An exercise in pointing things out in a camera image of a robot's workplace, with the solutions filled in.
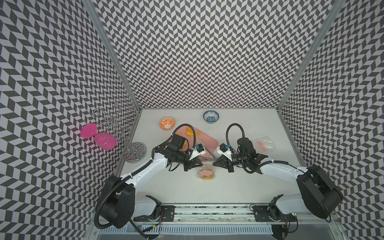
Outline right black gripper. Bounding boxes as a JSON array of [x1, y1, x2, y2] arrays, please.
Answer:
[[212, 152, 248, 172]]

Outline clear resealable bag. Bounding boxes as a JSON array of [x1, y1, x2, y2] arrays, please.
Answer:
[[256, 136, 276, 153], [196, 166, 215, 180]]

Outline metal tongs white tips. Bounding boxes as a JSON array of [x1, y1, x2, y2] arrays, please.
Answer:
[[206, 148, 216, 160]]

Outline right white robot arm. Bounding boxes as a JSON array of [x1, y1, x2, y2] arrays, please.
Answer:
[[213, 151, 344, 222]]

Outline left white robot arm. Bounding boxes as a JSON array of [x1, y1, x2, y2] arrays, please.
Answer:
[[94, 144, 206, 229]]

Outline pink plastic tray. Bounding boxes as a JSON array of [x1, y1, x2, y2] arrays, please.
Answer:
[[176, 126, 219, 161]]

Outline orange patterned small bowl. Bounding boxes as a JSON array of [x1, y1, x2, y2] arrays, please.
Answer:
[[159, 117, 176, 131]]

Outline blue patterned small bowl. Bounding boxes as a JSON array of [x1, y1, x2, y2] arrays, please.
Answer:
[[203, 110, 220, 124]]

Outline pink round disc lower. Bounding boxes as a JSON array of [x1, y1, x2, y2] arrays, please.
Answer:
[[94, 133, 117, 151]]

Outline pink round disc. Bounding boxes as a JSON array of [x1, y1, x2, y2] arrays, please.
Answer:
[[80, 124, 98, 139], [94, 133, 117, 151]]

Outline pink round disc upper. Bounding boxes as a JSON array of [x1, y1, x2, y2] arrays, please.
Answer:
[[80, 124, 98, 139]]

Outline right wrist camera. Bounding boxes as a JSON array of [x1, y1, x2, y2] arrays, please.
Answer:
[[216, 144, 233, 161]]

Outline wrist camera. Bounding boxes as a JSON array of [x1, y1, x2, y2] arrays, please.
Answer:
[[190, 144, 207, 160], [216, 144, 233, 161]]

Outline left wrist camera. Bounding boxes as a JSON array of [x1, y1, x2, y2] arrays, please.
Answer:
[[190, 144, 207, 160]]

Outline metal base rail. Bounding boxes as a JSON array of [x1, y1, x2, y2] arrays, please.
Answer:
[[98, 203, 340, 236]]

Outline wire spiral stand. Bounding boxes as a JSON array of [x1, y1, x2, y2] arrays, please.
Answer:
[[91, 107, 147, 164]]

